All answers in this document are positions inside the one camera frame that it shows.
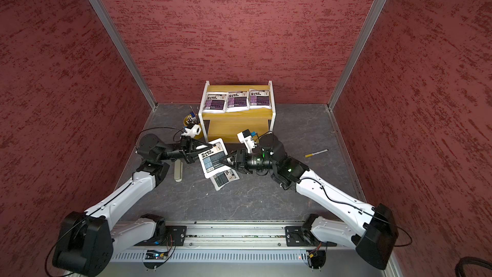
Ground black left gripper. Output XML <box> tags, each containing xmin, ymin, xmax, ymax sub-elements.
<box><xmin>158</xmin><ymin>135</ymin><xmax>213</xmax><ymax>163</ymax></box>

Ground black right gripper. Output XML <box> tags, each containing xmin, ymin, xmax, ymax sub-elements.
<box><xmin>220</xmin><ymin>147</ymin><xmax>278</xmax><ymax>173</ymax></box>

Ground wooden shelf with white frame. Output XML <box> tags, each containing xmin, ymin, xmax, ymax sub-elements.
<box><xmin>199</xmin><ymin>81</ymin><xmax>277</xmax><ymax>143</ymax></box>

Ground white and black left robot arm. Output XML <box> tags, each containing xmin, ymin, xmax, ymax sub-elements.
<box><xmin>45</xmin><ymin>133</ymin><xmax>213</xmax><ymax>276</ymax></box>

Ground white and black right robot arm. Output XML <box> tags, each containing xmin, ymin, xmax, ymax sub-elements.
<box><xmin>220</xmin><ymin>133</ymin><xmax>399</xmax><ymax>270</ymax></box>

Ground yellow pen cup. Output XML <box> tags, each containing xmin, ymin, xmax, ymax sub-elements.
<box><xmin>183</xmin><ymin>112</ymin><xmax>204</xmax><ymax>139</ymax></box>

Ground beige rectangular case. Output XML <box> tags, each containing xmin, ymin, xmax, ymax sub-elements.
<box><xmin>174</xmin><ymin>159</ymin><xmax>183</xmax><ymax>183</ymax></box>

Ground pens in cup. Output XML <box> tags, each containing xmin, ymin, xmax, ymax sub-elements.
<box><xmin>186</xmin><ymin>106</ymin><xmax>200</xmax><ymax>124</ymax></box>

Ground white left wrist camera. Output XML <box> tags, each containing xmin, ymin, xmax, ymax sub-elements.
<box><xmin>181</xmin><ymin>124</ymin><xmax>202</xmax><ymax>139</ymax></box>

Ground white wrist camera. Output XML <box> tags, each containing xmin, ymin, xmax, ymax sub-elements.
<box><xmin>181</xmin><ymin>124</ymin><xmax>202</xmax><ymax>139</ymax></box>
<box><xmin>237</xmin><ymin>130</ymin><xmax>257</xmax><ymax>154</ymax></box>

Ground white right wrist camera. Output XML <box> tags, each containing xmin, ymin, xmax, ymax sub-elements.
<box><xmin>237</xmin><ymin>130</ymin><xmax>257</xmax><ymax>154</ymax></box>

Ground aluminium mounting rail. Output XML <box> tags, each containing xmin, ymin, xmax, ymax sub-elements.
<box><xmin>101</xmin><ymin>221</ymin><xmax>393</xmax><ymax>250</ymax></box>

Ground yellow handled screwdriver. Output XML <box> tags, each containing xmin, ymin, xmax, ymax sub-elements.
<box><xmin>305</xmin><ymin>149</ymin><xmax>329</xmax><ymax>158</ymax></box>

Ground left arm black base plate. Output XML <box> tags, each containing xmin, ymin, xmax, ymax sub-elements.
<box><xmin>138</xmin><ymin>226</ymin><xmax>187</xmax><ymax>248</ymax></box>

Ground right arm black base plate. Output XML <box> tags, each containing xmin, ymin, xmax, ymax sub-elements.
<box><xmin>284</xmin><ymin>226</ymin><xmax>337</xmax><ymax>248</ymax></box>

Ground left aluminium corner post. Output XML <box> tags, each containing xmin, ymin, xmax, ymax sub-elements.
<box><xmin>88</xmin><ymin>0</ymin><xmax>158</xmax><ymax>111</ymax></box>

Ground aluminium corner post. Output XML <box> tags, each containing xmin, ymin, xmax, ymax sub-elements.
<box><xmin>88</xmin><ymin>0</ymin><xmax>158</xmax><ymax>111</ymax></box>
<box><xmin>327</xmin><ymin>0</ymin><xmax>387</xmax><ymax>112</ymax></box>

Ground right aluminium corner post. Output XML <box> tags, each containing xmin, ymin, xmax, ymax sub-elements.
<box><xmin>327</xmin><ymin>0</ymin><xmax>387</xmax><ymax>112</ymax></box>

